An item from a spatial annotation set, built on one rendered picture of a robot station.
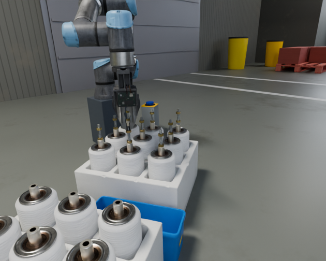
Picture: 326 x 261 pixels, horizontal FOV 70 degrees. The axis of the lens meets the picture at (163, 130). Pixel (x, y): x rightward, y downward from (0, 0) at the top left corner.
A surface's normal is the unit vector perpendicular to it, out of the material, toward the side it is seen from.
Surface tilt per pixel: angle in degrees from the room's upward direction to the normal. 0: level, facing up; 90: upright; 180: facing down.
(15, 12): 90
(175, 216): 88
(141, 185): 90
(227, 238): 0
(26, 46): 90
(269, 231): 0
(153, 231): 0
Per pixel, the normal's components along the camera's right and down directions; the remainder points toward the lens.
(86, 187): -0.30, 0.34
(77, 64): 0.70, 0.23
